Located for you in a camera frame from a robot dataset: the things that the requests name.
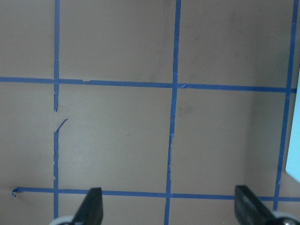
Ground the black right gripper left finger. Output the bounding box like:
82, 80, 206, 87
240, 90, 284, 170
72, 187, 104, 225

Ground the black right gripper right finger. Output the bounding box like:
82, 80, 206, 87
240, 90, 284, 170
234, 185, 281, 225

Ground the teal plastic bin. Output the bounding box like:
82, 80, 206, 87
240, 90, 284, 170
285, 76, 300, 183

